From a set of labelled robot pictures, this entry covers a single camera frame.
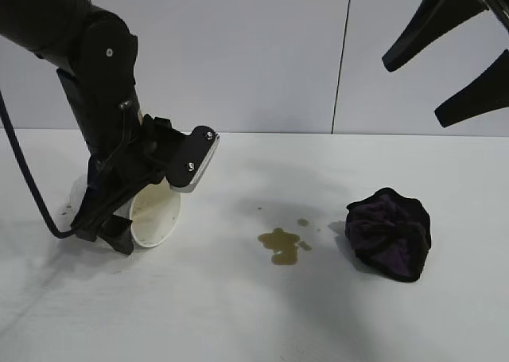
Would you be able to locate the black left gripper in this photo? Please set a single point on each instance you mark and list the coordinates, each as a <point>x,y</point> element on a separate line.
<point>135,167</point>

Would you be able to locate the white paper coffee cup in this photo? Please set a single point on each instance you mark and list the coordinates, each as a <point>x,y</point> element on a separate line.
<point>157,219</point>

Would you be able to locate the dark purple cloth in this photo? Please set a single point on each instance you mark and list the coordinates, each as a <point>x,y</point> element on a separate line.
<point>387,234</point>

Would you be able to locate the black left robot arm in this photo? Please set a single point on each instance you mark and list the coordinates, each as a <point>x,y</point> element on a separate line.
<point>75,40</point>

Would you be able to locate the brown coffee spill puddle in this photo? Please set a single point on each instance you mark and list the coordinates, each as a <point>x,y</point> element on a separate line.
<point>280,244</point>

